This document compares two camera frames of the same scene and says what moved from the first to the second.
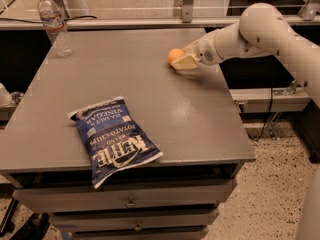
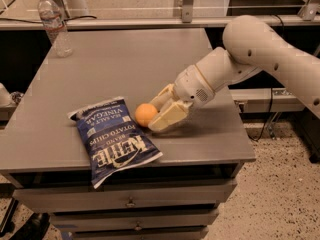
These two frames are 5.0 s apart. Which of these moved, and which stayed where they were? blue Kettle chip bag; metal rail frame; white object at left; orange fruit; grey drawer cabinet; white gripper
Moved: white gripper; orange fruit
Stayed: metal rail frame; blue Kettle chip bag; white object at left; grey drawer cabinet
